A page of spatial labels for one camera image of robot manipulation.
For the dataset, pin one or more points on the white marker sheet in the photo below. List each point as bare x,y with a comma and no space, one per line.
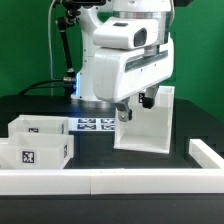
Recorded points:
92,124

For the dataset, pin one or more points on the white drawer tray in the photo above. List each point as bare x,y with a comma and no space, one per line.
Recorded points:
39,124
36,151

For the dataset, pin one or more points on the white front fence rail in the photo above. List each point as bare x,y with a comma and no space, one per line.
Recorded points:
208,178

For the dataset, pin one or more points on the white rear drawer tray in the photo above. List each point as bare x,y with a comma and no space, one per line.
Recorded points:
39,124

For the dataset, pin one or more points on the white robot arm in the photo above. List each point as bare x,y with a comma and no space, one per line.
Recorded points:
94,16

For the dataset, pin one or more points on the white front drawer tray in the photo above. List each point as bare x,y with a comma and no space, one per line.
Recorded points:
36,151

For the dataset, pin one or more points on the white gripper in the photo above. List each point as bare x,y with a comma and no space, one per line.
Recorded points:
118,74

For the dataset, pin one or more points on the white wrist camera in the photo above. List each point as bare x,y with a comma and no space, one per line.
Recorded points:
126,34

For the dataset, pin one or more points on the white drawer cabinet box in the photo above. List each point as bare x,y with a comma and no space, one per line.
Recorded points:
149,130

